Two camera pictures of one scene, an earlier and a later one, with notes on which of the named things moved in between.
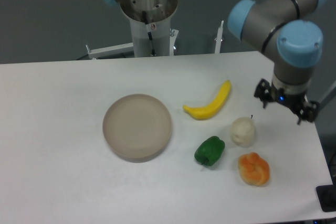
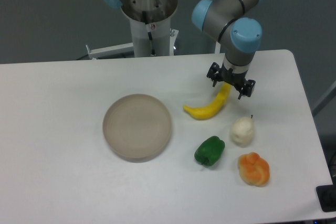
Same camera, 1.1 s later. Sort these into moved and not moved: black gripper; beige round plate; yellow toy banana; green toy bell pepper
Moved: black gripper
Not moved: beige round plate; green toy bell pepper; yellow toy banana
